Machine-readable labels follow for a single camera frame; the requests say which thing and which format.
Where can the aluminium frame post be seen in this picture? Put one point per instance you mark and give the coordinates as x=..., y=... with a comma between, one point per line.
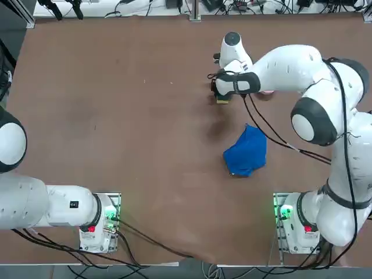
x=368, y=17
x=195, y=11
x=27, y=17

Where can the black stand leg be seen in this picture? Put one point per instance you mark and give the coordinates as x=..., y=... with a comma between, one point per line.
x=78, y=10
x=55, y=10

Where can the blue cloth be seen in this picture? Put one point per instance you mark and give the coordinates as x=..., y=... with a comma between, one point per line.
x=247, y=154

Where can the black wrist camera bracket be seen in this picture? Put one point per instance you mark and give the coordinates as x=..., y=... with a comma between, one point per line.
x=217, y=57

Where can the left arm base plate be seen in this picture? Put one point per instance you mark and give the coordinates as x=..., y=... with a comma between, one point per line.
x=114, y=197

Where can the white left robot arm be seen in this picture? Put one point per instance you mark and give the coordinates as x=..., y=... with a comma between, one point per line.
x=58, y=206

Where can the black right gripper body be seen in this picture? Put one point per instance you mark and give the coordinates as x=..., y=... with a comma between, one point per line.
x=213, y=87

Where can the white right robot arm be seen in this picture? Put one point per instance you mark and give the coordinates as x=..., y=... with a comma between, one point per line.
x=290, y=67

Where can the pink bowl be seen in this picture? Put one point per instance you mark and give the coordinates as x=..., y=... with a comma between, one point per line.
x=266, y=92

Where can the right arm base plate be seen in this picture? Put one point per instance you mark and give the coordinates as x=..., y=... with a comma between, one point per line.
x=277, y=232

